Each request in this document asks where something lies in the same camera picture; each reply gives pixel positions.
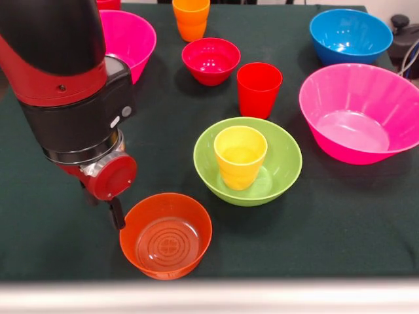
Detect orange bowl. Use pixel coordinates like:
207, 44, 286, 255
119, 192, 213, 281

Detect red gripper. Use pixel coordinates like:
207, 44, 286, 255
57, 154, 138, 231

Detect large pink bowl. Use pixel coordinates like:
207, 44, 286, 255
299, 63, 419, 166
98, 9, 157, 85

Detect blue bowl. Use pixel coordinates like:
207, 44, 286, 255
309, 9, 393, 66

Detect green bowl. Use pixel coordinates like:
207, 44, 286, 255
193, 116, 303, 207

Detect yellow cup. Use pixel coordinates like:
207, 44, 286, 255
213, 125, 268, 191

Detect orange cup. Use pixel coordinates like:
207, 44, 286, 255
172, 0, 211, 43

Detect red cup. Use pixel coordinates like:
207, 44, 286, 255
236, 61, 283, 120

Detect small crimson bowl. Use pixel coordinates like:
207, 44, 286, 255
181, 37, 242, 87

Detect dark green tablecloth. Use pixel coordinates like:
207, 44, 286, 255
0, 2, 419, 282

